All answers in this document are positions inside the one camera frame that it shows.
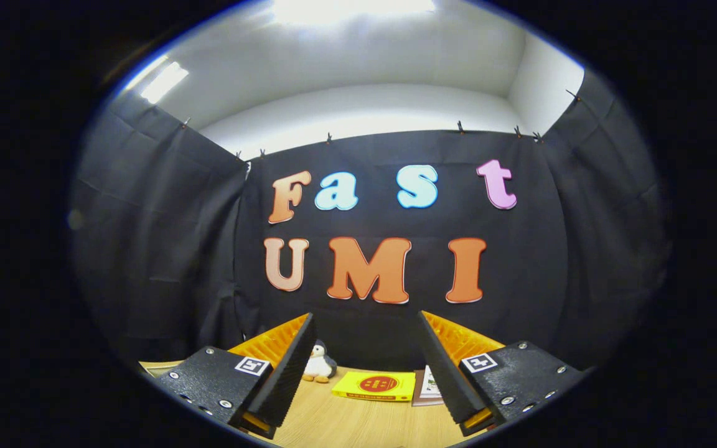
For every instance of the black backdrop cloth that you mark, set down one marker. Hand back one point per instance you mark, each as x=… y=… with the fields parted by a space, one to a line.
x=582 y=249

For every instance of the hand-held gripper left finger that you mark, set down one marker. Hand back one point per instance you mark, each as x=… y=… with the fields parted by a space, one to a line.
x=290 y=367

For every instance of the penguin plush toy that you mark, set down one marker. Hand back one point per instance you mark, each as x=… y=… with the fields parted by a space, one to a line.
x=318 y=367

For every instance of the long ceiling light panel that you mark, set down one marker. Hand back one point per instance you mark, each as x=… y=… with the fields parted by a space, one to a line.
x=164 y=82

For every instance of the yellow book with red circle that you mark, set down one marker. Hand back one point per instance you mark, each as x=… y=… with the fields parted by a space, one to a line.
x=374 y=386

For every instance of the large ceiling light panel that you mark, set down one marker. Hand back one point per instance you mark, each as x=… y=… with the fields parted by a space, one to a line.
x=352 y=9

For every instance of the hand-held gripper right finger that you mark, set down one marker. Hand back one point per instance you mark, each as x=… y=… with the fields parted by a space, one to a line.
x=442 y=370

